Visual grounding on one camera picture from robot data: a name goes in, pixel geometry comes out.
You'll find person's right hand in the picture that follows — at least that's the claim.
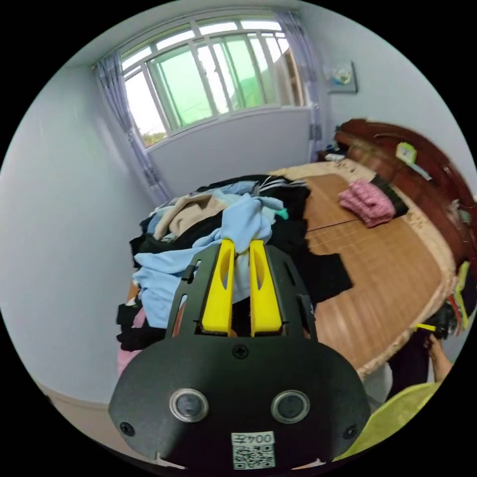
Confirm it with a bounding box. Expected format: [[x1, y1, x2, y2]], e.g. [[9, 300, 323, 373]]
[[424, 333, 455, 378]]

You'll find bed with woven mat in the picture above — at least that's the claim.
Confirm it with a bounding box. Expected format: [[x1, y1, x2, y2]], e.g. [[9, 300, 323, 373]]
[[126, 118, 477, 381]]

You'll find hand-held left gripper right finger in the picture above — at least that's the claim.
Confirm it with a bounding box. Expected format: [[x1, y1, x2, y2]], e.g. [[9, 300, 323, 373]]
[[249, 240, 283, 337]]

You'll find light blue short sleeve shirt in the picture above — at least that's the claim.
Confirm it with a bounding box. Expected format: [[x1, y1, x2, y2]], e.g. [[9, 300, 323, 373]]
[[132, 192, 285, 330]]

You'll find purple patterned curtain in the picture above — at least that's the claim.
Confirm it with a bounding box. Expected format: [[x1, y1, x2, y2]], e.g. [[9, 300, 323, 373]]
[[275, 10, 323, 142], [93, 51, 173, 204]]

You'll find folded black garment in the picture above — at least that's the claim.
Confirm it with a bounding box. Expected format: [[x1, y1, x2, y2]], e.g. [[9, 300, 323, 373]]
[[369, 175, 409, 219]]

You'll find dark wooden bedside table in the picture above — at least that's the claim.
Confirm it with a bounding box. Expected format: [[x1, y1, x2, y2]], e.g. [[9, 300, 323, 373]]
[[317, 144, 349, 163]]

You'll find wall picture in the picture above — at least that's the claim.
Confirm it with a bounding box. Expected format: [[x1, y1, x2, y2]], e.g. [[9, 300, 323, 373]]
[[322, 61, 358, 94]]

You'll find window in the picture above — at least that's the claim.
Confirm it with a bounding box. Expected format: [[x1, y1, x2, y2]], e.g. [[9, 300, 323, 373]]
[[118, 17, 311, 147]]

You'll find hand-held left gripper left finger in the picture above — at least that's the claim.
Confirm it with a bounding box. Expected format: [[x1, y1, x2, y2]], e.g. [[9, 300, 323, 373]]
[[201, 239, 237, 333]]

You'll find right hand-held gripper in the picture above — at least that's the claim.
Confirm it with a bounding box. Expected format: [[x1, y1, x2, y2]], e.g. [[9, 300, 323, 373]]
[[414, 304, 461, 340]]

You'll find folded pink sweater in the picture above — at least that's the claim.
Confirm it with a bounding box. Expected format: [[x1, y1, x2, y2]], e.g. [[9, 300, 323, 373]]
[[338, 179, 397, 229]]

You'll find pile of clothes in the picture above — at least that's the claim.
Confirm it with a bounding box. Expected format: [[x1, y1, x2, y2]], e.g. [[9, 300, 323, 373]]
[[115, 174, 354, 377]]

